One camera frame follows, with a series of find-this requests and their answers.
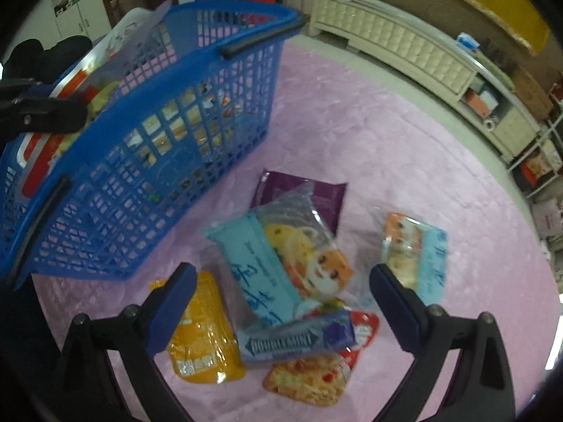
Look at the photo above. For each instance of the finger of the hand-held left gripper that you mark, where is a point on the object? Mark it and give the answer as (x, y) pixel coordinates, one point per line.
(48, 114)
(22, 85)

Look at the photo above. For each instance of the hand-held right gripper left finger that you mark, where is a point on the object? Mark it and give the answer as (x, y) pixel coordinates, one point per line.
(176, 310)

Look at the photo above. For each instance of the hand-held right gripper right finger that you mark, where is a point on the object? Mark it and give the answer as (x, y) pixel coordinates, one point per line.
(396, 310)

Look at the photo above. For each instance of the red snack packet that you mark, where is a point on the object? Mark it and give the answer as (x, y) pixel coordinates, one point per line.
(365, 327)

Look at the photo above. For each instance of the yellow snack pouch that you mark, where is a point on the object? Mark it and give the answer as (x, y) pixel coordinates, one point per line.
(202, 338)

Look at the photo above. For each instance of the small light blue cartoon packet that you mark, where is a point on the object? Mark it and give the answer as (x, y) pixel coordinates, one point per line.
(431, 255)

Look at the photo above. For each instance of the white blue-edged snack packet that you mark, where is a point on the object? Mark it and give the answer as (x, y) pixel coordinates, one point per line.
(110, 44)

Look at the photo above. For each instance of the large light blue cartoon packet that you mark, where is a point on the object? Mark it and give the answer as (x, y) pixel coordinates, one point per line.
(264, 272)

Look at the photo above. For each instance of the blue plastic basket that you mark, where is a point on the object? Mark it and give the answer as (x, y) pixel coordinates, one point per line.
(145, 81)

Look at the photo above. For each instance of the blue gum pack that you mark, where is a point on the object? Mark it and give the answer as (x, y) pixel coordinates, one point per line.
(294, 338)

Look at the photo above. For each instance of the speckled cracker packet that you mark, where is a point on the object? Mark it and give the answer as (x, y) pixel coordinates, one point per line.
(308, 380)

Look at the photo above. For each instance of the purple snack packet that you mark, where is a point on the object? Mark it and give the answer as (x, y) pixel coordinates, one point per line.
(308, 189)

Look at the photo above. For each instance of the white cabinet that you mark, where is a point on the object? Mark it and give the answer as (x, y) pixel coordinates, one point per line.
(74, 4)

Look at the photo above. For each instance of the pink table cloth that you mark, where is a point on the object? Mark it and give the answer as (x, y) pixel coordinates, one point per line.
(396, 140)

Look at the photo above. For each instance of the pink bag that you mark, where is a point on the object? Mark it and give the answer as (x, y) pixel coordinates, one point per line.
(549, 220)

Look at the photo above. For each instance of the white metal rack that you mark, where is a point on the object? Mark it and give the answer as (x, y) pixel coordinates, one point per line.
(543, 154)

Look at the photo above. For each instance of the orange box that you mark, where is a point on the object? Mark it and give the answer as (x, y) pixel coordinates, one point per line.
(475, 100)

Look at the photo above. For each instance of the brown cardboard box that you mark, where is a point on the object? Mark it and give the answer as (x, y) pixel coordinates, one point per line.
(532, 92)

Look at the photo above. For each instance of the cream TV cabinet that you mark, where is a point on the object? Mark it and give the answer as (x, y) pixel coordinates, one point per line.
(396, 39)

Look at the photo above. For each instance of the light blue tissue box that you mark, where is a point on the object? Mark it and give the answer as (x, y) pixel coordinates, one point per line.
(467, 41)

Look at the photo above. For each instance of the yellow cloth covered TV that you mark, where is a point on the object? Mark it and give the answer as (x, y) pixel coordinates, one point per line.
(506, 4)

